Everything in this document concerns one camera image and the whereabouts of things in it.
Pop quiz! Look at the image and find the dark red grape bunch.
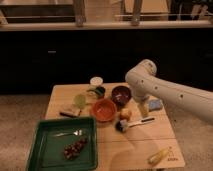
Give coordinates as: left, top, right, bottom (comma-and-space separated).
64, 137, 88, 160

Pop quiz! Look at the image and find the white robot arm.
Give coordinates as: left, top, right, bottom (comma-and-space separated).
125, 59, 213, 125

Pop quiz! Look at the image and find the blue sponge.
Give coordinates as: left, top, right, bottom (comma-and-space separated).
148, 99, 163, 111

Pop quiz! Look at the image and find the dark maroon bowl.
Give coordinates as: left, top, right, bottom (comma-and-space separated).
111, 86, 132, 106

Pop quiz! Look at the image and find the wooden table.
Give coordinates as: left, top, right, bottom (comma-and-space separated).
45, 84, 185, 171

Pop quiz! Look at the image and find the orange bowl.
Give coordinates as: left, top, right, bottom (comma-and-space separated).
90, 99, 117, 122

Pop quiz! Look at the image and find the dark green mug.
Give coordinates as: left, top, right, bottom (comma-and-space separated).
88, 86, 106, 99

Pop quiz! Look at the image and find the white lidded cup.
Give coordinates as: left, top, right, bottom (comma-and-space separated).
90, 77, 103, 87

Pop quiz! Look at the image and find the yellow banana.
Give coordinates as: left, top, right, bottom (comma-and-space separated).
147, 147, 171, 166

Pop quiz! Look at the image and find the light green cup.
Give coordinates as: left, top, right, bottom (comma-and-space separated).
74, 94, 86, 110

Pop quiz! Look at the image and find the silver fork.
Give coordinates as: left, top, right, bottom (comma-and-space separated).
53, 130, 84, 137

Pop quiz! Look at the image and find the green plastic tray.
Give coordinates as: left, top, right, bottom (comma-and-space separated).
26, 117, 98, 171

